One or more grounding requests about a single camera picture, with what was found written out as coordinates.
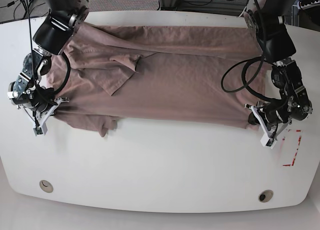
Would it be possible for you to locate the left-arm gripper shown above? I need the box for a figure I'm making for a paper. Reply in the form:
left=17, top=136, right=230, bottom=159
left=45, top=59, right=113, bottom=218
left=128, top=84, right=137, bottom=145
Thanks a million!
left=244, top=102, right=292, bottom=140

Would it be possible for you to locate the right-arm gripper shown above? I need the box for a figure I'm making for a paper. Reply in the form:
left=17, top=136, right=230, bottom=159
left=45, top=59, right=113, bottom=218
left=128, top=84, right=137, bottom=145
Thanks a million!
left=22, top=97, right=70, bottom=129

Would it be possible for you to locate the dusty pink T-shirt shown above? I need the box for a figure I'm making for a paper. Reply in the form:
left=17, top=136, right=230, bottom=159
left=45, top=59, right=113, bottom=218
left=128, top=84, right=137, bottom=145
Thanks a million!
left=55, top=23, right=262, bottom=137

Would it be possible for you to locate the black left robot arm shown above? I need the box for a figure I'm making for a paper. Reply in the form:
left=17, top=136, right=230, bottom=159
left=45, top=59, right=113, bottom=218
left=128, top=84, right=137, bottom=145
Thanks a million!
left=233, top=0, right=313, bottom=147

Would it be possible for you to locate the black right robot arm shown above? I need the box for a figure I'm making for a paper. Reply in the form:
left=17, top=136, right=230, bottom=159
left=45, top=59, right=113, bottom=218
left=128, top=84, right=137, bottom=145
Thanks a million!
left=7, top=0, right=89, bottom=135

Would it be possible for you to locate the red tape marking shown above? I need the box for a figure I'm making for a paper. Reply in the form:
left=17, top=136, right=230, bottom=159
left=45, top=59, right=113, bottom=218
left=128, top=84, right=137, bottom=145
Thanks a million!
left=279, top=129, right=303, bottom=167

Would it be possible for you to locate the left table grommet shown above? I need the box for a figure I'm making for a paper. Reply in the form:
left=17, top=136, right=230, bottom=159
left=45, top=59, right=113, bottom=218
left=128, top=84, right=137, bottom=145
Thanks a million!
left=39, top=180, right=54, bottom=193

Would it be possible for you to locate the table grommet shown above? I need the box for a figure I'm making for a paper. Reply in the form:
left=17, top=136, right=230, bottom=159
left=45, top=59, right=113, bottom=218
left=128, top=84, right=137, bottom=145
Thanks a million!
left=39, top=180, right=54, bottom=193
left=258, top=189, right=274, bottom=203

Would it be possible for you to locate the right table grommet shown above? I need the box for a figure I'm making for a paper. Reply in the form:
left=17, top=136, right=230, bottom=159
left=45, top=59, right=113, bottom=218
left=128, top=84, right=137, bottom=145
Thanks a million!
left=258, top=189, right=274, bottom=203

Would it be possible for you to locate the white power strip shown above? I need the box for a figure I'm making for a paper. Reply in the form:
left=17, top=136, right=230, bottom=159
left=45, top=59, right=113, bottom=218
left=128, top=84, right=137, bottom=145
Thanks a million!
left=297, top=0, right=320, bottom=10

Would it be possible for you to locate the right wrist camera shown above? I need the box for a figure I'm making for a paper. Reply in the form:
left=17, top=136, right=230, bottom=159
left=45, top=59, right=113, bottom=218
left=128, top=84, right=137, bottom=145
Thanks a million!
left=33, top=124, right=48, bottom=136

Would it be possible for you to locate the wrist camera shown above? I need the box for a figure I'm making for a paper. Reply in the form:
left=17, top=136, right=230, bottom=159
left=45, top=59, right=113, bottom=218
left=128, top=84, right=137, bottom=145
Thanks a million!
left=33, top=124, right=48, bottom=136
left=260, top=134, right=277, bottom=149

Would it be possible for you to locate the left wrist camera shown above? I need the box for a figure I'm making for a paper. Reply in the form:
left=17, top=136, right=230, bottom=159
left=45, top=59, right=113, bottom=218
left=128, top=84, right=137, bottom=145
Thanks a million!
left=260, top=134, right=277, bottom=149

